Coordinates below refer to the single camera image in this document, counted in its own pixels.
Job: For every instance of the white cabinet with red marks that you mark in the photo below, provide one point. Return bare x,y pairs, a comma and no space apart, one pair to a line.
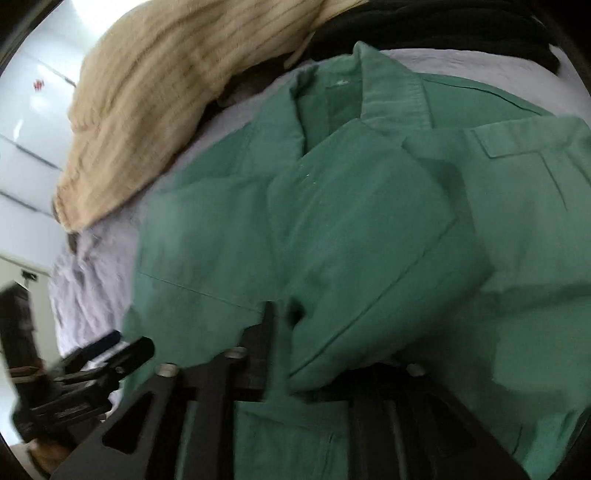
32,138

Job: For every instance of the black garment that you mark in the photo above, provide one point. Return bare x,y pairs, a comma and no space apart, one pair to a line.
415,27

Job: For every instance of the dark furniture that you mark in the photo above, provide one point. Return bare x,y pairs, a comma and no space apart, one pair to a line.
16,323

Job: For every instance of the beige knitted sweater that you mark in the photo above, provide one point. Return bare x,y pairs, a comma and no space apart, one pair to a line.
152,101

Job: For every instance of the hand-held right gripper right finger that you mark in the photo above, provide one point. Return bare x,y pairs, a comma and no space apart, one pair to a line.
415,415

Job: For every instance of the lilac bed sheet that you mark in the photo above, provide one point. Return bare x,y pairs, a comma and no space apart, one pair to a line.
92,277

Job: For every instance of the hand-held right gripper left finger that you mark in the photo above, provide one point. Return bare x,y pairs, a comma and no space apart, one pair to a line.
207,397

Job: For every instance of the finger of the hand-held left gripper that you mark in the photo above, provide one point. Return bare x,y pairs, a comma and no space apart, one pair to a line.
99,345
134,351

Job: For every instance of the green shirt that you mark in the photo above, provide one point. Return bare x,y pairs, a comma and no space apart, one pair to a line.
369,221

